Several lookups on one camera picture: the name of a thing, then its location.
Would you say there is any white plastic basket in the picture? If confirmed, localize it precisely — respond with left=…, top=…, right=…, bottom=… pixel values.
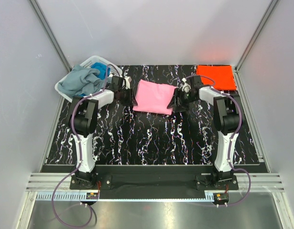
left=55, top=55, right=122, bottom=102

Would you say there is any white slotted cable duct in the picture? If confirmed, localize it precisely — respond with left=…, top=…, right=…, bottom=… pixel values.
left=37, top=191, right=214, bottom=202

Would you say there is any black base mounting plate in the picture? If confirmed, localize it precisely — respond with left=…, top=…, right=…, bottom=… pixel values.
left=70, top=165, right=239, bottom=196

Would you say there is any left aluminium frame post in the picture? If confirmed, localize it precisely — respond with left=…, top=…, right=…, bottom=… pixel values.
left=28, top=0, right=71, bottom=72

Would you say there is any grey t-shirt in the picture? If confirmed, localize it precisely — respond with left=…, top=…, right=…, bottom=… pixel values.
left=57, top=64, right=105, bottom=98

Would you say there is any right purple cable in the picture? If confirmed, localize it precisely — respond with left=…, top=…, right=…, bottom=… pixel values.
left=187, top=75, right=251, bottom=207

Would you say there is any blue t-shirt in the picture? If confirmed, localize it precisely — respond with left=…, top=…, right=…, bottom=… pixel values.
left=91, top=62, right=111, bottom=80

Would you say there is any pink t-shirt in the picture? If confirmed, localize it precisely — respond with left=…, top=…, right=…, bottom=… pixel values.
left=133, top=80, right=176, bottom=115

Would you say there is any aluminium frame post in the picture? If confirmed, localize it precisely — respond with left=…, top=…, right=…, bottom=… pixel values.
left=234, top=0, right=281, bottom=71
left=28, top=0, right=71, bottom=72

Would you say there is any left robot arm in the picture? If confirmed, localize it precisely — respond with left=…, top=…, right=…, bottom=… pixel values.
left=68, top=75, right=137, bottom=189

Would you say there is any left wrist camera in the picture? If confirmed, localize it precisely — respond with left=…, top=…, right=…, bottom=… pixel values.
left=122, top=76, right=132, bottom=89

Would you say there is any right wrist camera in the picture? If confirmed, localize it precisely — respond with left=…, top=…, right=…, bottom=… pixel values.
left=182, top=78, right=191, bottom=93

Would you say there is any folded orange t-shirt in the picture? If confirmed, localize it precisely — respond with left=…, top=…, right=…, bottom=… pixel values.
left=196, top=65, right=237, bottom=91

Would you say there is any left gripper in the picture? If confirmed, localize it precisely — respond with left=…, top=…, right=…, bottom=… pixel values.
left=119, top=87, right=138, bottom=106

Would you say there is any right aluminium frame post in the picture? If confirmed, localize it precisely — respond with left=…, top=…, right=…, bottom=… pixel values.
left=234, top=0, right=281, bottom=71

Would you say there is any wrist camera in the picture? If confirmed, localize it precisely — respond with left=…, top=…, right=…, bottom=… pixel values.
left=182, top=78, right=191, bottom=93
left=122, top=76, right=132, bottom=89

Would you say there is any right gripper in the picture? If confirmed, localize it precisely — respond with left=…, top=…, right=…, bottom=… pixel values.
left=166, top=88, right=197, bottom=113

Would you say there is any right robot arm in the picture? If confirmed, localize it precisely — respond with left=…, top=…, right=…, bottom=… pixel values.
left=167, top=75, right=243, bottom=173

